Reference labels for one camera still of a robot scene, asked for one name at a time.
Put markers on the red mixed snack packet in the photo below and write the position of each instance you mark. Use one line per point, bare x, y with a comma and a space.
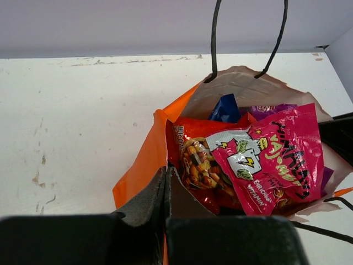
198, 170

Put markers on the purple candy bag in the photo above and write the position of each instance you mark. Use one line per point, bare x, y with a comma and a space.
260, 112

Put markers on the orange paper bag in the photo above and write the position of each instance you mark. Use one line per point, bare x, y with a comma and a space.
154, 154

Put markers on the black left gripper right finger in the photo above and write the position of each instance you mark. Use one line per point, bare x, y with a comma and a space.
195, 236

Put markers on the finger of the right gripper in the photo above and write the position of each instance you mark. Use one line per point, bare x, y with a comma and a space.
337, 134

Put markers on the pink candy packet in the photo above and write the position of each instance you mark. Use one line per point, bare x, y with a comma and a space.
281, 153

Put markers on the blue Burts chips bag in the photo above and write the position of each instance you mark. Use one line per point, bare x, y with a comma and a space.
226, 110

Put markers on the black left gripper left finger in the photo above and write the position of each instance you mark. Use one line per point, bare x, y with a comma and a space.
132, 234

